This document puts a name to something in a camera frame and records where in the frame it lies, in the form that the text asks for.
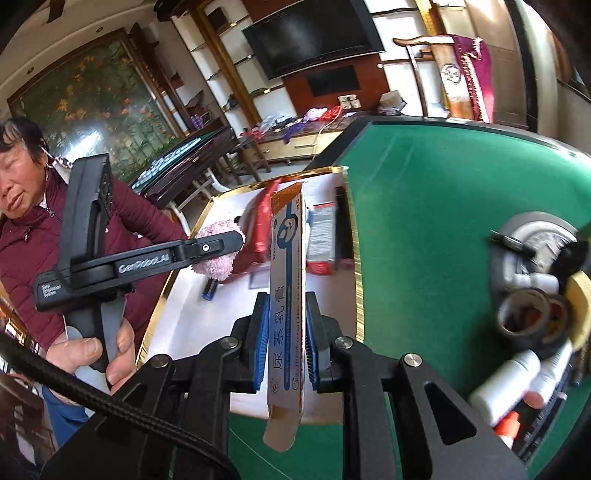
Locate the white printed pill bottle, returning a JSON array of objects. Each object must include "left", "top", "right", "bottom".
[{"left": 467, "top": 350, "right": 542, "bottom": 428}]

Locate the person's left hand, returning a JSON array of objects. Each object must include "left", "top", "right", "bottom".
[{"left": 45, "top": 318, "right": 137, "bottom": 396}]

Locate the round grey table dial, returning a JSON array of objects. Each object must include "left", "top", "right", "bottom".
[{"left": 488, "top": 211, "right": 591, "bottom": 352}]

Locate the grey red tube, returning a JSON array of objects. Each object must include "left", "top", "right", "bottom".
[{"left": 306, "top": 202, "right": 338, "bottom": 276}]

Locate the clear plastic bag pile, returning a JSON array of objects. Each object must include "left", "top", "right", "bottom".
[{"left": 257, "top": 114, "right": 296, "bottom": 134}]

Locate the small cardboard box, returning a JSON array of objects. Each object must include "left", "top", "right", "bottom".
[{"left": 379, "top": 91, "right": 407, "bottom": 116}]

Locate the floral wall painting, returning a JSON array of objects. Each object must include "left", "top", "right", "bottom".
[{"left": 7, "top": 28, "right": 183, "bottom": 185}]

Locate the wooden stool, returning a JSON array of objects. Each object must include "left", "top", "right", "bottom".
[{"left": 235, "top": 134, "right": 273, "bottom": 183}]

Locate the grey tape roll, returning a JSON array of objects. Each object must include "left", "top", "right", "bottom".
[{"left": 496, "top": 287, "right": 553, "bottom": 341}]

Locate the black braided cable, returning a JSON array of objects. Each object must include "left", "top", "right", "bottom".
[{"left": 0, "top": 330, "right": 242, "bottom": 480}]

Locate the white bottle pink cap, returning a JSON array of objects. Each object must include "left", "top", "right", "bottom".
[{"left": 522, "top": 342, "right": 575, "bottom": 409}]

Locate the white gold-rimmed box tray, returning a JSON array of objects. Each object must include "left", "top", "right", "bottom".
[{"left": 136, "top": 165, "right": 366, "bottom": 428}]

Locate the maroon fringed cloth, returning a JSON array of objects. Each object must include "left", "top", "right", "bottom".
[{"left": 452, "top": 36, "right": 494, "bottom": 124}]

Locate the black tape roll red core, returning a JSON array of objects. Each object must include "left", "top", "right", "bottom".
[{"left": 531, "top": 295, "right": 574, "bottom": 349}]

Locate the person's own body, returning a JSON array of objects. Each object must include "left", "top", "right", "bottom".
[{"left": 0, "top": 117, "right": 191, "bottom": 450}]

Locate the small black pen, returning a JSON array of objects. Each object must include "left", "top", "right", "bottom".
[{"left": 490, "top": 232, "right": 536, "bottom": 256}]

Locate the yellow packaged sponge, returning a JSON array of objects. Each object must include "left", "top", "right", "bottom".
[{"left": 564, "top": 271, "right": 591, "bottom": 348}]

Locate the long white blue cream box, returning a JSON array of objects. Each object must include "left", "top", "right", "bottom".
[{"left": 263, "top": 181, "right": 308, "bottom": 453}]

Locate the white dropper bottle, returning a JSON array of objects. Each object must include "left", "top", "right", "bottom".
[{"left": 505, "top": 271, "right": 560, "bottom": 292}]

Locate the white tower air conditioner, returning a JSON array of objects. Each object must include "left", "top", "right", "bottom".
[{"left": 482, "top": 0, "right": 540, "bottom": 134}]

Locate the gold-framed wall shelf unit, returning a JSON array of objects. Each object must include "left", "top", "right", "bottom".
[{"left": 171, "top": 0, "right": 462, "bottom": 139}]

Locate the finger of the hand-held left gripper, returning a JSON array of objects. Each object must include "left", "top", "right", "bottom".
[{"left": 177, "top": 230, "right": 246, "bottom": 269}]

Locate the low wooden TV cabinet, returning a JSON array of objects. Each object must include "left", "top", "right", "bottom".
[{"left": 239, "top": 110, "right": 370, "bottom": 167}]

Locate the pink fluffy ball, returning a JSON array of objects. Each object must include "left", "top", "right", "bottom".
[{"left": 194, "top": 219, "right": 246, "bottom": 281}]

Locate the black wall panel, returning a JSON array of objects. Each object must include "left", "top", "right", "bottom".
[{"left": 306, "top": 65, "right": 362, "bottom": 99}]

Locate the small white bottle red cap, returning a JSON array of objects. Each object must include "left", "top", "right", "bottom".
[{"left": 496, "top": 411, "right": 522, "bottom": 448}]

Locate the black wall television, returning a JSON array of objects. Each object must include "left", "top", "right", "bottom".
[{"left": 241, "top": 0, "right": 386, "bottom": 80}]

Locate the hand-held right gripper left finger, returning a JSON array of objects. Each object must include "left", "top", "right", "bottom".
[{"left": 44, "top": 292, "right": 271, "bottom": 480}]

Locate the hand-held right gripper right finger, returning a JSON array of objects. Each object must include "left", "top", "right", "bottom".
[{"left": 305, "top": 291, "right": 529, "bottom": 480}]

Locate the red foil packet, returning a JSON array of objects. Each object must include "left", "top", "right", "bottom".
[{"left": 232, "top": 179, "right": 283, "bottom": 278}]

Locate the wooden armchair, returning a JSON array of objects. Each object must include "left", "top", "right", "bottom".
[{"left": 392, "top": 34, "right": 476, "bottom": 121}]

